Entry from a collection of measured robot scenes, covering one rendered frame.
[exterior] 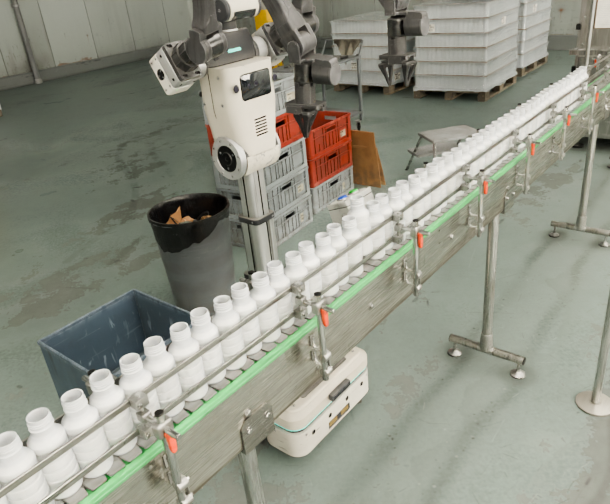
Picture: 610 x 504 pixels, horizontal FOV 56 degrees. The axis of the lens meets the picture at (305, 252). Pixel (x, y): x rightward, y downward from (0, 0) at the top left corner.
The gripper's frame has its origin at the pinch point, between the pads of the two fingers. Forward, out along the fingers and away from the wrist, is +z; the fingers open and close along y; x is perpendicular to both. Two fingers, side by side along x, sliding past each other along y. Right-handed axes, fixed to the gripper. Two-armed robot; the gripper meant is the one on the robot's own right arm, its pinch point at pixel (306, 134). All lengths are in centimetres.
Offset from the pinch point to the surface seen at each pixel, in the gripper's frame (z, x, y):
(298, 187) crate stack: 99, 211, -101
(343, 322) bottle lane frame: 41, -27, 21
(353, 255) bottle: 26.7, -17.0, 20.2
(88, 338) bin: 51, -48, -49
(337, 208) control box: 24.0, 6.8, 6.7
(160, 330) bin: 54, -33, -35
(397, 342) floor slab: 131, 93, 7
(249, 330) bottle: 29, -56, 10
